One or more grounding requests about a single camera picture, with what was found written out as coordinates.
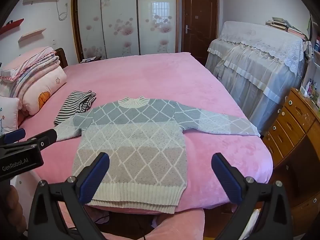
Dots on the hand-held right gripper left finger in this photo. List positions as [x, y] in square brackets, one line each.
[93, 180]

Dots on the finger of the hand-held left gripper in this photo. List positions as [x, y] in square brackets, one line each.
[45, 138]
[13, 135]

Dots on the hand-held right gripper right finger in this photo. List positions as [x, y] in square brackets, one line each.
[226, 177]

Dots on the diamond pattern knit sweater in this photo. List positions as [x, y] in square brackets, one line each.
[135, 142]

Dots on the person's left hand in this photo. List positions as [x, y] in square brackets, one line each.
[12, 202]

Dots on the white embroidered pillow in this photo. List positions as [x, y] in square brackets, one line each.
[8, 115]

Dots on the black white striped garment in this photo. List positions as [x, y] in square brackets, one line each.
[72, 103]

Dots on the wooden dresser with drawers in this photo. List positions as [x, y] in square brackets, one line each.
[292, 135]

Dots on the brown wooden headboard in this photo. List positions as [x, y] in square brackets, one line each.
[62, 56]

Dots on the lace covered piano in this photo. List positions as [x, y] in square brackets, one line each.
[260, 65]

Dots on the pink plush bed blanket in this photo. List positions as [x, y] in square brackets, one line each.
[155, 75]

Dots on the group of small bottles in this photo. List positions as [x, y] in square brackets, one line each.
[311, 88]

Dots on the floral sliding door wardrobe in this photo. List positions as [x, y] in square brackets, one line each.
[120, 17]

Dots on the white shelf unit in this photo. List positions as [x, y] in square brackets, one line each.
[315, 57]

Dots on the brown wooden door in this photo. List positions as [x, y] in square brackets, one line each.
[200, 22]

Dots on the stack of books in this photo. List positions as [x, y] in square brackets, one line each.
[285, 26]

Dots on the light wooden wall shelf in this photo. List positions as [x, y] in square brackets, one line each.
[32, 33]

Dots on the red wall shelf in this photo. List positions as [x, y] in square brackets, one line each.
[11, 26]

